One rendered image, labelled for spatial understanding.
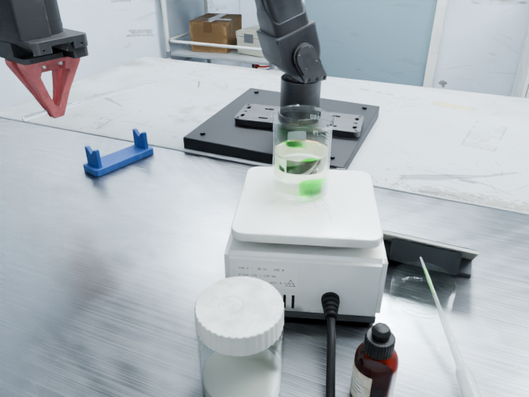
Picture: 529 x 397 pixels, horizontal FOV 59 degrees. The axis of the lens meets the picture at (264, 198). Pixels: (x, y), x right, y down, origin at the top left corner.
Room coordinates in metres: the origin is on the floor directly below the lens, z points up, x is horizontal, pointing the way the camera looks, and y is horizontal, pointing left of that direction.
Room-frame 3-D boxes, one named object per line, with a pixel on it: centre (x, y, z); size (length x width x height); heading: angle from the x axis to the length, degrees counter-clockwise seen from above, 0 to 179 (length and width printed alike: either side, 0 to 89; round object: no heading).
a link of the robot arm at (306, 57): (0.71, -0.05, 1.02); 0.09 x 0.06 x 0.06; 27
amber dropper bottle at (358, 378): (0.22, -0.08, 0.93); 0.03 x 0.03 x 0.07
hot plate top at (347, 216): (0.36, -0.04, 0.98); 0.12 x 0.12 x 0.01; 84
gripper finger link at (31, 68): (0.56, 0.26, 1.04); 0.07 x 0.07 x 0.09; 51
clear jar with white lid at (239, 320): (0.23, 0.02, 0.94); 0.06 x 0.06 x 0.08
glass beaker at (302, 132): (0.37, -0.03, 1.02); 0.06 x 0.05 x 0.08; 35
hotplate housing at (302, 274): (0.39, -0.04, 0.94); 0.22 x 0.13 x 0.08; 174
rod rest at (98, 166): (0.62, 0.21, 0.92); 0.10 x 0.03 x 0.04; 141
